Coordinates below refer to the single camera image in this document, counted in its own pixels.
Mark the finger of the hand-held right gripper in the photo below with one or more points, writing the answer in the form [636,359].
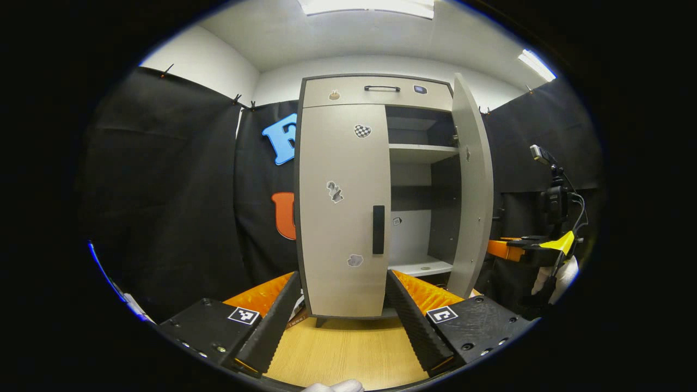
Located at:
[506,250]

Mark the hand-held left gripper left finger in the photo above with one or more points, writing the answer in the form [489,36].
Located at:
[272,326]

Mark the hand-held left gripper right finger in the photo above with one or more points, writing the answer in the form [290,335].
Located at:
[414,326]

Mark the beige shoe cabinet door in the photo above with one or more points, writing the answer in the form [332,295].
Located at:
[337,245]
[474,207]

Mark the beige double-door shoe cabinet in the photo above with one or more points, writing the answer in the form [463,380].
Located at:
[444,218]

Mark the printed paper sheet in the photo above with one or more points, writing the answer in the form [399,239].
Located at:
[298,314]

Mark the narrow ceiling light strip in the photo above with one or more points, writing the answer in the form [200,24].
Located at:
[536,64]

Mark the black backdrop cloth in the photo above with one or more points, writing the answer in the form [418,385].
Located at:
[163,190]

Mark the long ceiling light panel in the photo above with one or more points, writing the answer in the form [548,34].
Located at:
[367,7]

